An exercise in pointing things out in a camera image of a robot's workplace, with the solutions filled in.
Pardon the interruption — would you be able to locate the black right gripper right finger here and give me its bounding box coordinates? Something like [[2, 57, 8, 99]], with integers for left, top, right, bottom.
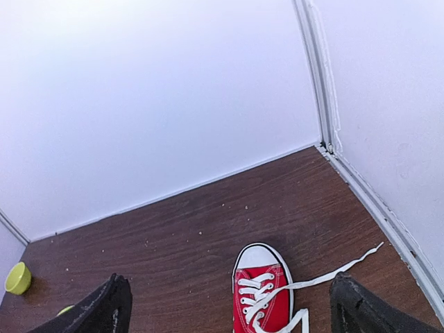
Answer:
[[330, 272, 440, 333]]

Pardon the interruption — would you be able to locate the white shoelace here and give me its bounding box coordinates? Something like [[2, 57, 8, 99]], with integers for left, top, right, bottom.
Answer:
[[247, 244, 382, 332]]

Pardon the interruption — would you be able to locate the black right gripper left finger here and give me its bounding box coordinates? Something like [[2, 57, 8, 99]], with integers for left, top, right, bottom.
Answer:
[[31, 273, 133, 333]]

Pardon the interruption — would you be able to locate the red canvas sneaker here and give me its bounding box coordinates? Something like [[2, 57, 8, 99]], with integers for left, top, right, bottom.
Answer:
[[232, 243, 293, 332]]

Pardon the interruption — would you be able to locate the green plate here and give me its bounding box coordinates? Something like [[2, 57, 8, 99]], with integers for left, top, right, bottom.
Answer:
[[57, 305, 75, 316]]

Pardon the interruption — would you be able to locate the right aluminium frame post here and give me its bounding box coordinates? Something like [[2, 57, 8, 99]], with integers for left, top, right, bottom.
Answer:
[[293, 1, 343, 155]]

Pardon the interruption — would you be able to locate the green bowl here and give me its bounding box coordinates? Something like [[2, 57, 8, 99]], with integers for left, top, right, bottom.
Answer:
[[5, 262, 32, 296]]

